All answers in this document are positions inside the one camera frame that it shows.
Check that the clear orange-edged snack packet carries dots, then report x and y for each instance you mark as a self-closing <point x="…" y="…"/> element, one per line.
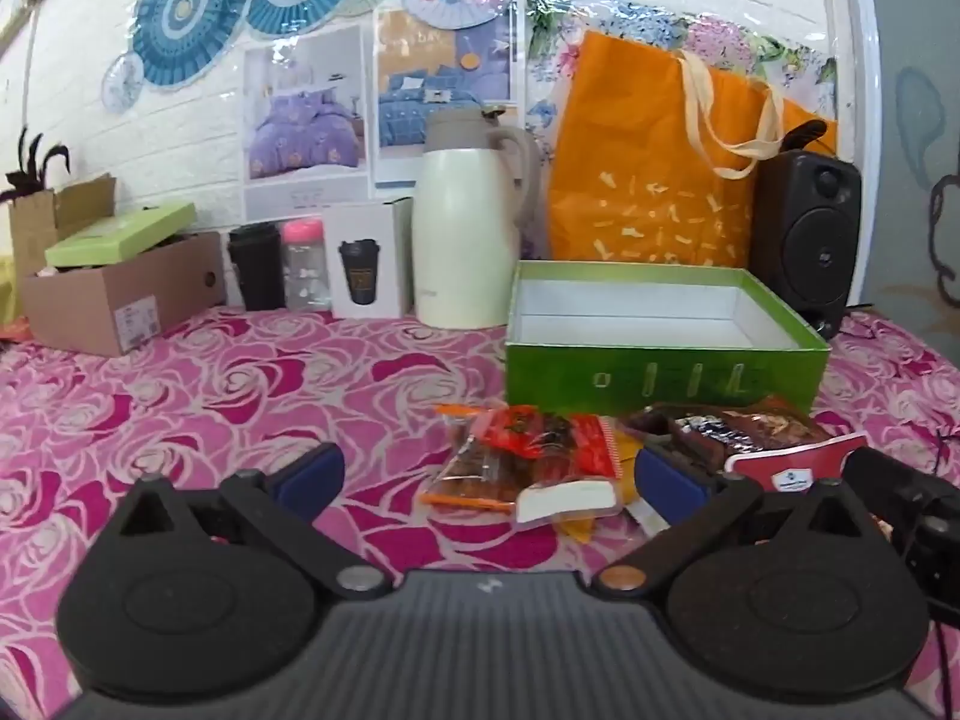
<point x="469" y="465"/>

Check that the orange tote bag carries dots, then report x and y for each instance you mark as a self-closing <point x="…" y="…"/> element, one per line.
<point x="637" y="165"/>

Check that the blue bedding poster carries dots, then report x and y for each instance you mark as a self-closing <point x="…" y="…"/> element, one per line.
<point x="442" y="97"/>

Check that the black speaker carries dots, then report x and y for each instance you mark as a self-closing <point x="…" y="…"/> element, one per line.
<point x="806" y="240"/>

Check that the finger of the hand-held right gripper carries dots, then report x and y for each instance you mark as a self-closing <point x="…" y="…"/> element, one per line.
<point x="892" y="484"/>

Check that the green box lid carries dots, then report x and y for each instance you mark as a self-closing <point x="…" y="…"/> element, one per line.
<point x="120" y="236"/>

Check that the large blue paper fan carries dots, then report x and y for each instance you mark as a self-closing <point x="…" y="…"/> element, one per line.
<point x="187" y="11"/>

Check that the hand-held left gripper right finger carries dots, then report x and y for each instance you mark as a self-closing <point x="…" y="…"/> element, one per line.
<point x="667" y="486"/>

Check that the white-label clear snack packet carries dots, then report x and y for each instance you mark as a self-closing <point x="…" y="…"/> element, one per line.
<point x="562" y="499"/>

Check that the cream thermos jug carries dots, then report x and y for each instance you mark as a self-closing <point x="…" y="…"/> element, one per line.
<point x="465" y="240"/>

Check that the black feathers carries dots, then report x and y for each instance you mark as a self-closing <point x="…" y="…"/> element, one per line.
<point x="34" y="165"/>

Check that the yellow orange snack packet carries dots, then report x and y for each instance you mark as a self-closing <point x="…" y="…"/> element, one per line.
<point x="609" y="450"/>

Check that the small pale paper fan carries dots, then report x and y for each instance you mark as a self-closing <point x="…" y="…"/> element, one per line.
<point x="122" y="81"/>

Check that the white cup product box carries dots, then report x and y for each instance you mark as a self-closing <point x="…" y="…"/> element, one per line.
<point x="367" y="262"/>

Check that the dark brown snack packet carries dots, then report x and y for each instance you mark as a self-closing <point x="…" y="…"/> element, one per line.
<point x="750" y="427"/>

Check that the pink-lid clear bottle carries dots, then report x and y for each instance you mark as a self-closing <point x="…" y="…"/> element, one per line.
<point x="306" y="270"/>

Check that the brown cardboard box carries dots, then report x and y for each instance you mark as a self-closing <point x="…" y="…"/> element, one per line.
<point x="120" y="300"/>

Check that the black travel cup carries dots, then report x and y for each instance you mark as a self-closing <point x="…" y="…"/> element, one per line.
<point x="256" y="270"/>

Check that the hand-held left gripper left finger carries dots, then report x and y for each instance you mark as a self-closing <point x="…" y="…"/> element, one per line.
<point x="309" y="478"/>

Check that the purple bedding poster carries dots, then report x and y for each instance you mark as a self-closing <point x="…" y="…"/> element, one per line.
<point x="307" y="127"/>

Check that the red white snack packet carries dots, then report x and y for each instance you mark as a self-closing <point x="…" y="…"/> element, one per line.
<point x="795" y="469"/>

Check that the pink rose tablecloth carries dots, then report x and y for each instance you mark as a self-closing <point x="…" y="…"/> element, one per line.
<point x="225" y="405"/>

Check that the green cardboard box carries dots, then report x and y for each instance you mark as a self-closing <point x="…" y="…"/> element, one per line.
<point x="660" y="379"/>

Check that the open tan cardboard carton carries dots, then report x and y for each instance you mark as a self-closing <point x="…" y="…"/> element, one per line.
<point x="45" y="221"/>

